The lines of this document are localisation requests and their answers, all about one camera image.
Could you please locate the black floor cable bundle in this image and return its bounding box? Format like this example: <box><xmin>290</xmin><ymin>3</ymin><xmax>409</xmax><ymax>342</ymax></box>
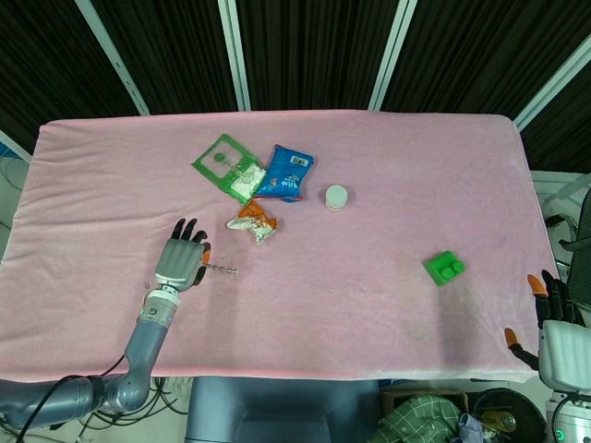
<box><xmin>78</xmin><ymin>377</ymin><xmax>190</xmax><ymax>443</ymax></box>

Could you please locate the green checked cloth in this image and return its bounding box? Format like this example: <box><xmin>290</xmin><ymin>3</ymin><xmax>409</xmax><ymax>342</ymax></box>
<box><xmin>376</xmin><ymin>394</ymin><xmax>463</xmax><ymax>443</ymax></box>

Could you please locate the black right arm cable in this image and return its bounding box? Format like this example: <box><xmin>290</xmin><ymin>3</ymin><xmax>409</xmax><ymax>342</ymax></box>
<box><xmin>550</xmin><ymin>395</ymin><xmax>576</xmax><ymax>443</ymax></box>

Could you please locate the black pleated curtain panel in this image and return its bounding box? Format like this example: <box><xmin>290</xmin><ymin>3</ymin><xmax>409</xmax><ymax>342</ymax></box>
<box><xmin>237</xmin><ymin>0</ymin><xmax>398</xmax><ymax>112</ymax></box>
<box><xmin>521</xmin><ymin>59</ymin><xmax>591</xmax><ymax>173</ymax></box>
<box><xmin>0</xmin><ymin>0</ymin><xmax>142</xmax><ymax>156</ymax></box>
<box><xmin>381</xmin><ymin>0</ymin><xmax>591</xmax><ymax>116</ymax></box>
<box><xmin>90</xmin><ymin>0</ymin><xmax>241</xmax><ymax>115</ymax></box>

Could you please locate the black waste bin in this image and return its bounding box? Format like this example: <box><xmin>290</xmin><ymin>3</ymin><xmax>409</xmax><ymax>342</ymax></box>
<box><xmin>473</xmin><ymin>387</ymin><xmax>549</xmax><ymax>443</ymax></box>

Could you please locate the blue snack bag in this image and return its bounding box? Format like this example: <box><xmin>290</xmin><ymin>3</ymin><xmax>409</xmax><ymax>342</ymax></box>
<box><xmin>253</xmin><ymin>144</ymin><xmax>319</xmax><ymax>203</ymax></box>

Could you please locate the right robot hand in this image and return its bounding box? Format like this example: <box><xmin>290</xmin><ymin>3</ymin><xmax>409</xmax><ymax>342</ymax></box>
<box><xmin>505</xmin><ymin>269</ymin><xmax>591</xmax><ymax>393</ymax></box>

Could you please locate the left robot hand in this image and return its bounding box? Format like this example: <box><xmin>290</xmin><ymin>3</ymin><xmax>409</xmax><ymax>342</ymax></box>
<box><xmin>153</xmin><ymin>218</ymin><xmax>212</xmax><ymax>293</ymax></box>

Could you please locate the white blue crumpled cloth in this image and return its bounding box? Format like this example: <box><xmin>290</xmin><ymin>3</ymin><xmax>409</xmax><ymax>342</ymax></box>
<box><xmin>456</xmin><ymin>413</ymin><xmax>486</xmax><ymax>442</ymax></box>

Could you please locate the white partition post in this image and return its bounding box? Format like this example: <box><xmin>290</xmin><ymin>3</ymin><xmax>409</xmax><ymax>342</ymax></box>
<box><xmin>368</xmin><ymin>0</ymin><xmax>419</xmax><ymax>111</ymax></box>
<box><xmin>217</xmin><ymin>0</ymin><xmax>252</xmax><ymax>112</ymax></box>
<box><xmin>0</xmin><ymin>128</ymin><xmax>33</xmax><ymax>162</ymax></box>
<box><xmin>75</xmin><ymin>0</ymin><xmax>151</xmax><ymax>116</ymax></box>
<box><xmin>513</xmin><ymin>34</ymin><xmax>591</xmax><ymax>131</ymax></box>

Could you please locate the green snack bag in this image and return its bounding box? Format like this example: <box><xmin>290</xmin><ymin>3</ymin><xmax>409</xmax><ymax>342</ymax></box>
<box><xmin>191</xmin><ymin>132</ymin><xmax>268</xmax><ymax>207</ymax></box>

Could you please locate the black office chair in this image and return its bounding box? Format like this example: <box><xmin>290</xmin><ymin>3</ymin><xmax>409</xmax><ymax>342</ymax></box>
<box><xmin>547</xmin><ymin>187</ymin><xmax>591</xmax><ymax>324</ymax></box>

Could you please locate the yellow bottle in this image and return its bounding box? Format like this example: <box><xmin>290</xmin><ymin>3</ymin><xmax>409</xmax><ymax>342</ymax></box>
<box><xmin>482</xmin><ymin>410</ymin><xmax>517</xmax><ymax>434</ymax></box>

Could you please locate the pink table cloth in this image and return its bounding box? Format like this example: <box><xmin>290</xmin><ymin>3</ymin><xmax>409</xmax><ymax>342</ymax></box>
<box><xmin>0</xmin><ymin>108</ymin><xmax>584</xmax><ymax>387</ymax></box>

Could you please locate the crumpled white orange wrapper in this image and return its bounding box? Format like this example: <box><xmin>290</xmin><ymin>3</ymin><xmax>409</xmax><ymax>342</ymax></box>
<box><xmin>225</xmin><ymin>198</ymin><xmax>281</xmax><ymax>246</ymax></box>

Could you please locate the white plastic jar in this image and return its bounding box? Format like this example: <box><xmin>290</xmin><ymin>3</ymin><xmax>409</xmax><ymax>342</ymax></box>
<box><xmin>323</xmin><ymin>184</ymin><xmax>350</xmax><ymax>213</ymax></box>

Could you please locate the green toy brick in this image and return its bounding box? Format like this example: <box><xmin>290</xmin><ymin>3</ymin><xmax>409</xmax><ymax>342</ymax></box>
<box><xmin>422</xmin><ymin>249</ymin><xmax>466</xmax><ymax>288</ymax></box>

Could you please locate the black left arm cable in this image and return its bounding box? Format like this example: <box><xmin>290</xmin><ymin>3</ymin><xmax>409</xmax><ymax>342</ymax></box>
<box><xmin>16</xmin><ymin>353</ymin><xmax>127</xmax><ymax>443</ymax></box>

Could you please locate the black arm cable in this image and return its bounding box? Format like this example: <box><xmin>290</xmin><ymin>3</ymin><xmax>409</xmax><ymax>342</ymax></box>
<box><xmin>550</xmin><ymin>395</ymin><xmax>576</xmax><ymax>443</ymax></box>
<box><xmin>16</xmin><ymin>353</ymin><xmax>127</xmax><ymax>443</ymax></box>

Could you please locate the blue grey robot torso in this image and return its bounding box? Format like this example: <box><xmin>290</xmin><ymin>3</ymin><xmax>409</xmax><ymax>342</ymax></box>
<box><xmin>186</xmin><ymin>377</ymin><xmax>384</xmax><ymax>443</ymax></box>

